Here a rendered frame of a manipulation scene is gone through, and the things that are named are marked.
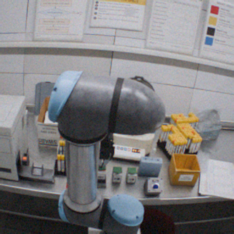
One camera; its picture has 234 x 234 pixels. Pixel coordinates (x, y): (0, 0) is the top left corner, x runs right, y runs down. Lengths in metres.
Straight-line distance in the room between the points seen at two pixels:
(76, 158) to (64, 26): 1.00
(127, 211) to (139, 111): 0.38
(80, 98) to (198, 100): 1.32
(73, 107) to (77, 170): 0.20
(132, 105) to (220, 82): 1.31
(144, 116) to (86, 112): 0.11
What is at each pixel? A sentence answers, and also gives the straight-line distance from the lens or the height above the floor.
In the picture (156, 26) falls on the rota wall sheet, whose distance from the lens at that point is 1.56.
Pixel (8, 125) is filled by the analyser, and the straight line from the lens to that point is 1.11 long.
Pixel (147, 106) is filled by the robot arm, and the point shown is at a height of 1.51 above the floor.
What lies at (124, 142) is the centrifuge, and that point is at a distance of 1.43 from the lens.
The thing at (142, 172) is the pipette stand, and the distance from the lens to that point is 1.33.
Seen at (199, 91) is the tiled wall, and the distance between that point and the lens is 1.78.
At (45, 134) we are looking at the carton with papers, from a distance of 1.44.
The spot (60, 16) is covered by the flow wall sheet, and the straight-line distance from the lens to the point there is 1.54.
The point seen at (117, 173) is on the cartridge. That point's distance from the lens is 1.27.
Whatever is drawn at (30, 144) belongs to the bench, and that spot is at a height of 0.87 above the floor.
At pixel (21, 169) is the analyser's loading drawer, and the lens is 1.28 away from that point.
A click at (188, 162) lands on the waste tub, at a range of 1.44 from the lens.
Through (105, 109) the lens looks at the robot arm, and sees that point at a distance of 0.55.
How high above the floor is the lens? 1.76
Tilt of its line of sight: 30 degrees down
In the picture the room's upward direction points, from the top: 8 degrees clockwise
